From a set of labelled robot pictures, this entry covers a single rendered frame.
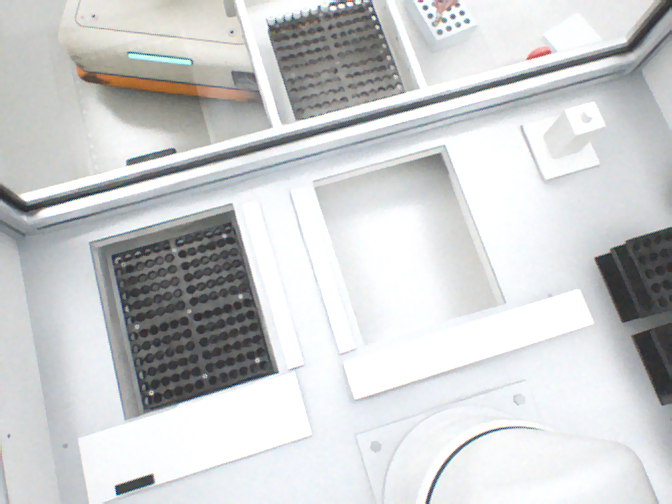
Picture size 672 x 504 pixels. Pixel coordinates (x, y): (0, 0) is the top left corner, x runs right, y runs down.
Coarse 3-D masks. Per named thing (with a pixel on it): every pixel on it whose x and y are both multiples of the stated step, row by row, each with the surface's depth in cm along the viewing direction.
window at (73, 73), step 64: (0, 0) 41; (64, 0) 43; (128, 0) 44; (192, 0) 47; (256, 0) 49; (320, 0) 51; (384, 0) 54; (448, 0) 57; (512, 0) 60; (576, 0) 64; (640, 0) 68; (0, 64) 47; (64, 64) 49; (128, 64) 52; (192, 64) 54; (256, 64) 57; (320, 64) 61; (384, 64) 65; (448, 64) 69; (512, 64) 74; (0, 128) 55; (64, 128) 58; (128, 128) 61; (192, 128) 65; (256, 128) 70; (320, 128) 75; (64, 192) 71
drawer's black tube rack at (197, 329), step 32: (160, 256) 80; (192, 256) 80; (224, 256) 83; (128, 288) 79; (160, 288) 79; (192, 288) 82; (224, 288) 79; (160, 320) 78; (192, 320) 78; (224, 320) 78; (256, 320) 78; (160, 352) 80; (192, 352) 77; (224, 352) 77; (256, 352) 77; (160, 384) 76; (192, 384) 76; (224, 384) 76
